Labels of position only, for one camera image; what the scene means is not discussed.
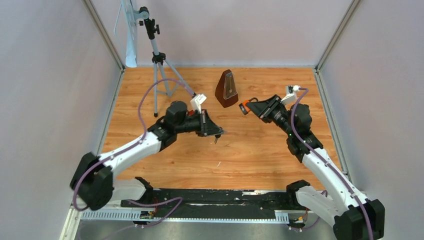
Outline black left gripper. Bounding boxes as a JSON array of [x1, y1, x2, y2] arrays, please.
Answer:
[[176, 109, 224, 138]]

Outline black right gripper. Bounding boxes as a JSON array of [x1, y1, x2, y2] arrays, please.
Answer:
[[245, 94, 295, 137]]

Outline black padlock keys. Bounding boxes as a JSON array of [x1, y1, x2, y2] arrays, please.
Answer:
[[214, 134, 222, 145]]

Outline orange black padlock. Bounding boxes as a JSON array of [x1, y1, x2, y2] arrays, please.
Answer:
[[238, 97, 259, 115]]

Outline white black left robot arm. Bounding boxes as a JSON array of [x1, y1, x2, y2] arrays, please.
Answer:
[[69, 101, 225, 211]]

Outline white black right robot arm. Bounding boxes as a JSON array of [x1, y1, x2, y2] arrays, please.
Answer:
[[239, 95, 385, 240]]

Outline brown wooden metronome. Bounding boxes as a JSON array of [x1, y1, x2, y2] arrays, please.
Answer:
[[214, 69, 239, 108]]

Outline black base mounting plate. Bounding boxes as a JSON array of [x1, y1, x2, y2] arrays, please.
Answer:
[[138, 188, 306, 220]]

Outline white board on tripod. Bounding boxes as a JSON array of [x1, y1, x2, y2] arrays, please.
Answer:
[[113, 0, 138, 68]]

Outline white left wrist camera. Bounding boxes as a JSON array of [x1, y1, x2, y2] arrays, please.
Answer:
[[190, 93, 207, 113]]

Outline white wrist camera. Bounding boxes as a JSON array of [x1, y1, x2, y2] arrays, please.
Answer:
[[190, 93, 207, 113], [280, 85, 301, 106]]

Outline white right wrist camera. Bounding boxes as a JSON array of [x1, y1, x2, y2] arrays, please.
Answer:
[[280, 85, 301, 106]]

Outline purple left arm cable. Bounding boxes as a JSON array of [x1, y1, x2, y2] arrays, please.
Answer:
[[72, 78, 195, 212]]

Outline grey camera tripod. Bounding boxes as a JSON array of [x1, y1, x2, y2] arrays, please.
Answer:
[[135, 6, 195, 96]]

